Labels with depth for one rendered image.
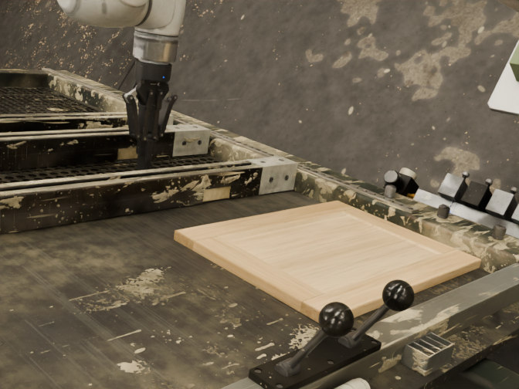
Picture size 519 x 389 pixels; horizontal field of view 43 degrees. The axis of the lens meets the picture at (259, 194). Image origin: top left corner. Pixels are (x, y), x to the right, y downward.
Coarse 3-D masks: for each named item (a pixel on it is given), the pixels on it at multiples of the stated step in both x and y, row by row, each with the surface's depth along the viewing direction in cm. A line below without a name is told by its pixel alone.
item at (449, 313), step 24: (456, 288) 110; (480, 288) 112; (504, 288) 114; (408, 312) 99; (432, 312) 100; (456, 312) 101; (480, 312) 108; (384, 336) 90; (408, 336) 91; (360, 360) 83; (384, 360) 88; (240, 384) 74; (312, 384) 77; (336, 384) 81
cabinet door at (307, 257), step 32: (224, 224) 129; (256, 224) 132; (288, 224) 135; (320, 224) 138; (352, 224) 142; (384, 224) 144; (224, 256) 113; (256, 256) 116; (288, 256) 119; (320, 256) 121; (352, 256) 124; (384, 256) 126; (416, 256) 129; (448, 256) 131; (288, 288) 105; (320, 288) 108; (352, 288) 109; (416, 288) 115
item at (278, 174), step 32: (256, 160) 159; (288, 160) 164; (0, 192) 111; (32, 192) 114; (64, 192) 118; (96, 192) 123; (128, 192) 128; (160, 192) 134; (192, 192) 141; (256, 192) 155; (0, 224) 111; (32, 224) 116; (64, 224) 120
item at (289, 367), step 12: (324, 312) 70; (336, 312) 69; (348, 312) 69; (324, 324) 69; (336, 324) 69; (348, 324) 69; (324, 336) 72; (336, 336) 69; (312, 348) 73; (288, 360) 76; (300, 360) 75; (288, 372) 75
